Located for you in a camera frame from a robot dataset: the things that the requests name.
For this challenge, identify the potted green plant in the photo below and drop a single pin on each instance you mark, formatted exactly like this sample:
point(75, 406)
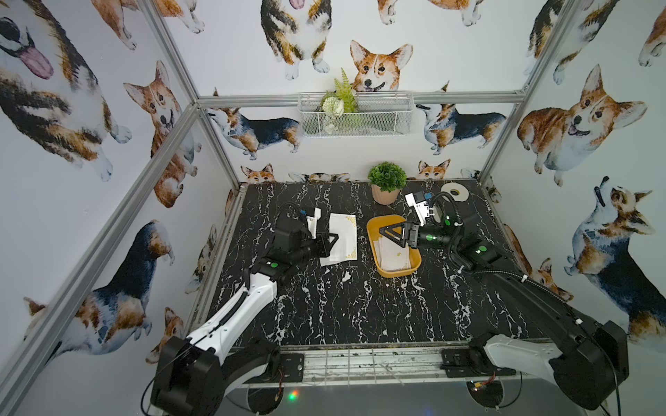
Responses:
point(387, 179)

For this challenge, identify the artificial fern with flower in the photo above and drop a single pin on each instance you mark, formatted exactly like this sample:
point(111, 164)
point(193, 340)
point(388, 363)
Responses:
point(337, 106)

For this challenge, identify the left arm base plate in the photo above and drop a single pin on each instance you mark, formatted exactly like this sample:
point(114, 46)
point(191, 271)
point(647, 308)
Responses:
point(290, 369)

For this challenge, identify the stack of stationery paper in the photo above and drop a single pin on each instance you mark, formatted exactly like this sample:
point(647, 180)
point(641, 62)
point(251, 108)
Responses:
point(391, 257)

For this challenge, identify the yellow plastic storage box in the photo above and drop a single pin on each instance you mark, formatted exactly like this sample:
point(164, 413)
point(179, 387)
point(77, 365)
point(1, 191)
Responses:
point(373, 228)

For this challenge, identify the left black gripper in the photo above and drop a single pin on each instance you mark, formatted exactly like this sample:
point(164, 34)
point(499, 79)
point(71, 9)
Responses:
point(317, 244)

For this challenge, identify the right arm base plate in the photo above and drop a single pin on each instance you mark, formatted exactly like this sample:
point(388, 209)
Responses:
point(470, 362)

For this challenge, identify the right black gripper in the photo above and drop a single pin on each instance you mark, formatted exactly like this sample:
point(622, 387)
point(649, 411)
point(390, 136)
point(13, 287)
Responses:
point(403, 235)

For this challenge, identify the aluminium frame rail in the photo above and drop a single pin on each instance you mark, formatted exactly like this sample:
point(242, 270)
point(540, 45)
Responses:
point(474, 97)

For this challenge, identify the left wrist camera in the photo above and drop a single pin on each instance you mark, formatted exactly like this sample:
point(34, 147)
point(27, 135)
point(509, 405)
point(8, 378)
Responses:
point(312, 216)

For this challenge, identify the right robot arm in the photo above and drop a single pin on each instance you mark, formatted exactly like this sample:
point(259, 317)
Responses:
point(588, 361)

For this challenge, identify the white tape roll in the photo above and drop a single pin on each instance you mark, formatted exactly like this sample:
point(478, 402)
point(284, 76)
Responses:
point(457, 190)

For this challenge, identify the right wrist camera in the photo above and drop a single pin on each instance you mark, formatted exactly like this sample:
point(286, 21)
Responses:
point(419, 202)

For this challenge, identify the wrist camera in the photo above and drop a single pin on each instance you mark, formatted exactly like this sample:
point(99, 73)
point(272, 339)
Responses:
point(312, 216)
point(419, 202)

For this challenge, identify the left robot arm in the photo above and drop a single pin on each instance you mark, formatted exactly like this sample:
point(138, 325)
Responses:
point(197, 372)

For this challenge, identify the white wire wall basket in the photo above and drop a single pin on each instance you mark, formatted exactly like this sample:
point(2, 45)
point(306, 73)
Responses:
point(383, 117)

